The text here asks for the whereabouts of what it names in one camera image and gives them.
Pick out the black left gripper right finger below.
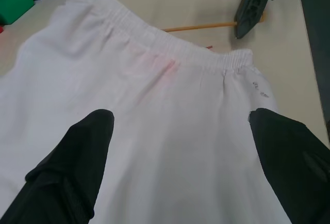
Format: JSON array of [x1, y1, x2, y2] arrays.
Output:
[[247, 107, 330, 224]]

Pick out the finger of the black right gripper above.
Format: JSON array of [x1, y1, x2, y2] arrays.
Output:
[[234, 0, 271, 40]]

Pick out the green plastic bin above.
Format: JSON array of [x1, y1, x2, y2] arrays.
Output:
[[0, 0, 35, 25]]

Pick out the yellow wire hanger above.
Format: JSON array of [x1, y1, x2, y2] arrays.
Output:
[[103, 0, 266, 33]]

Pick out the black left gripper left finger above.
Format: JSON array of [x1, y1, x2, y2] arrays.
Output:
[[7, 108, 115, 224]]

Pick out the white shorts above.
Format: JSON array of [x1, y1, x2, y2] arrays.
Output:
[[0, 0, 292, 224]]

